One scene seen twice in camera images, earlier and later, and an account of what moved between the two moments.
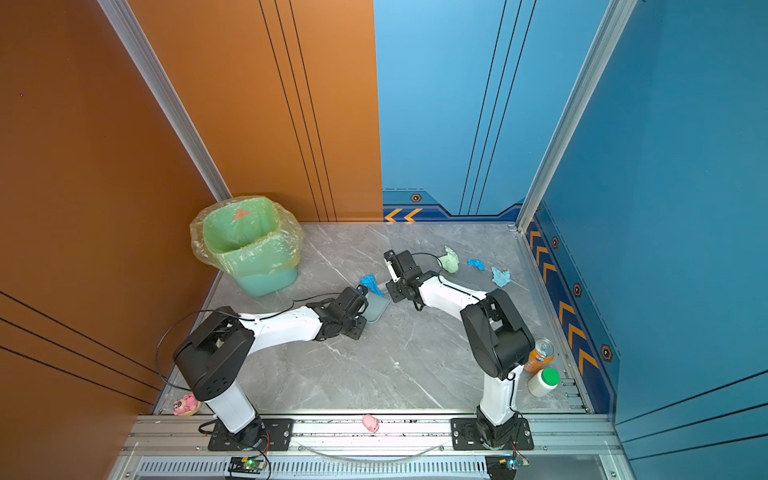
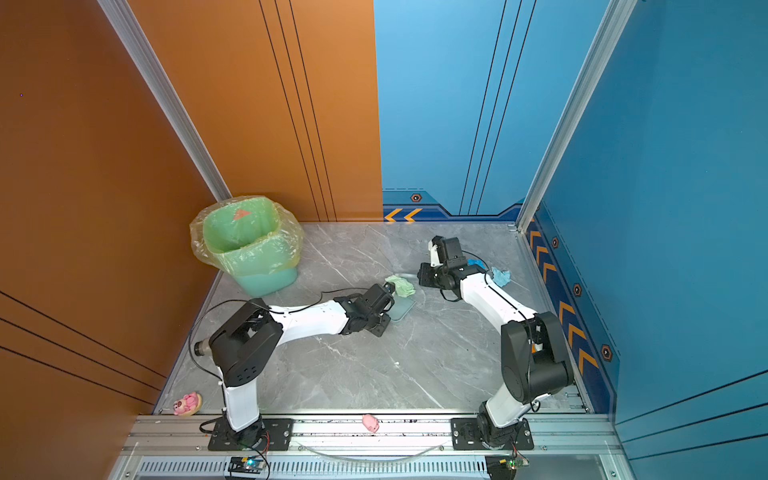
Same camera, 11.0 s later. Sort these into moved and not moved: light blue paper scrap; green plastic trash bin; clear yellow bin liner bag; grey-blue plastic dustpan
Moved: grey-blue plastic dustpan
Not moved: light blue paper scrap; clear yellow bin liner bag; green plastic trash bin
